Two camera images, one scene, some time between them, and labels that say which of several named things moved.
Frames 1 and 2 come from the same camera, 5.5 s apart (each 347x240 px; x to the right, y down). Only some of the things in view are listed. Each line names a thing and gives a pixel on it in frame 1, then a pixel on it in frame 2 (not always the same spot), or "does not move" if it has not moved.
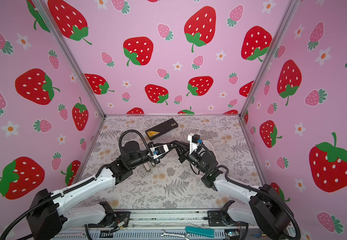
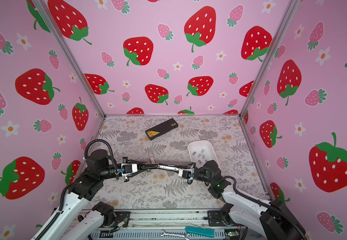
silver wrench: (185, 235) does not move
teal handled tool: (199, 231) does not move
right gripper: (184, 154) -> (181, 174)
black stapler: (155, 132) does not move
